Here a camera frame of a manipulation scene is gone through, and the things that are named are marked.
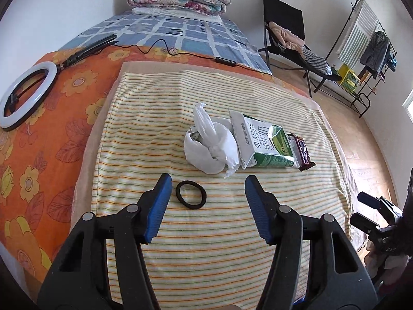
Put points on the green white milk carton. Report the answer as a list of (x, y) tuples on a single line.
[(260, 143)]

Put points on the brown chocolate bar wrapper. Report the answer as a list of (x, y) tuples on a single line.
[(300, 153)]

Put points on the blue checkered bed sheet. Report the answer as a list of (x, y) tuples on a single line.
[(216, 39)]

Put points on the orange floral bed sheet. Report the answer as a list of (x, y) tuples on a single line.
[(41, 160)]

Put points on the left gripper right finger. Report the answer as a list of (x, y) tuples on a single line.
[(336, 277)]

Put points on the striped garment on chair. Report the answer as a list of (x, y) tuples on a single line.
[(316, 62)]

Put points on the black drying rack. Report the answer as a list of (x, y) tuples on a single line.
[(360, 100)]

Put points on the black ring light stand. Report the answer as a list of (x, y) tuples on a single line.
[(87, 51)]

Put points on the green striped hanging towel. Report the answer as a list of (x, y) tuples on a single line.
[(359, 31)]

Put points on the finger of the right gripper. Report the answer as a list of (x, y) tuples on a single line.
[(378, 203), (367, 226)]

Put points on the beige cloth on chair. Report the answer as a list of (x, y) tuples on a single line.
[(286, 38)]

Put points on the dark hanging clothes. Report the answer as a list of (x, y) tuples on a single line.
[(378, 54)]

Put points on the striped yellow towel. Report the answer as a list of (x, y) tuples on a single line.
[(206, 225)]

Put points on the beige blanket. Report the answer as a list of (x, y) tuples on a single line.
[(96, 129)]

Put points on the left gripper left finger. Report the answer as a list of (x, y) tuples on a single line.
[(78, 276)]

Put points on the white plastic bag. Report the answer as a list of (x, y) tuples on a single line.
[(209, 145)]

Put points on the white ring light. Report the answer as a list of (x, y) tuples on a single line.
[(27, 93)]

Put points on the yellow crate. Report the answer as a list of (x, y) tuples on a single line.
[(349, 80)]

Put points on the black folding chair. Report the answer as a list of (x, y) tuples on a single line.
[(289, 18)]

